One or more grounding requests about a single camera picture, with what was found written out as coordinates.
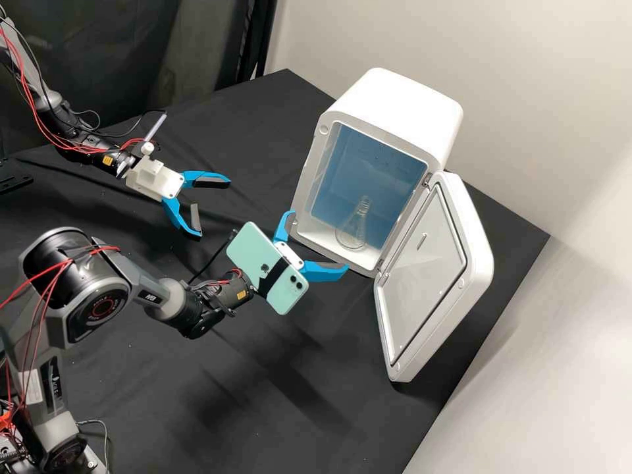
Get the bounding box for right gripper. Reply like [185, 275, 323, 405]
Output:
[274, 210, 350, 284]

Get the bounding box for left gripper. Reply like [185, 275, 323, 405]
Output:
[125, 157, 232, 240]

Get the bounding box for clear flask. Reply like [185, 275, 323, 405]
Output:
[335, 194, 372, 250]

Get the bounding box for incubator door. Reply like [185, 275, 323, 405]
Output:
[372, 169, 496, 384]

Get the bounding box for white incubator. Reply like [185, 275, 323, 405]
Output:
[288, 66, 465, 278]

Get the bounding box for right wrist camera phone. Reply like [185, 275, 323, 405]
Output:
[225, 221, 311, 317]

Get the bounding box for black cable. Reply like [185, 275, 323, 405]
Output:
[189, 230, 234, 286]

